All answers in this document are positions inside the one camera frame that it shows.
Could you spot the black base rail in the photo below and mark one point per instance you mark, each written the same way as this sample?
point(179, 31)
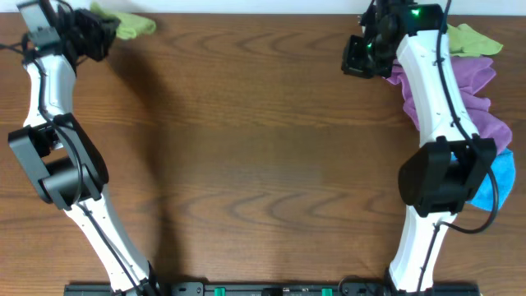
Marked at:
point(347, 288)

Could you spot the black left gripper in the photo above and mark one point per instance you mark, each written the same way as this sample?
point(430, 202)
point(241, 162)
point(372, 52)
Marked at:
point(96, 31)

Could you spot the purple microfiber cloth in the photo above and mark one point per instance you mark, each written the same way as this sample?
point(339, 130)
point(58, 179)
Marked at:
point(472, 75)

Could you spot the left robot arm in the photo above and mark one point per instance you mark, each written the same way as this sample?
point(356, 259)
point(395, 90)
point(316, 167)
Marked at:
point(58, 157)

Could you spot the blue microfiber cloth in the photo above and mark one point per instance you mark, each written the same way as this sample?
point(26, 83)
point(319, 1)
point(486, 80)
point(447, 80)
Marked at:
point(504, 171)

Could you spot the olive green cloth at back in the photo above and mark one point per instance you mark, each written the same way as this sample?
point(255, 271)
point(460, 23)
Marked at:
point(466, 42)

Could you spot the light green microfiber cloth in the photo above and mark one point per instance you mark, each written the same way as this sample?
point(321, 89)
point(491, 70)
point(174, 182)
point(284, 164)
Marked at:
point(131, 26)

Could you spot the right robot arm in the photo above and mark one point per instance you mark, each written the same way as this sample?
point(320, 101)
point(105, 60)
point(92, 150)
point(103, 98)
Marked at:
point(452, 160)

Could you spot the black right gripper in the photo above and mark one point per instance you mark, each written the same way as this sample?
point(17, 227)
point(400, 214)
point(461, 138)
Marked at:
point(356, 58)

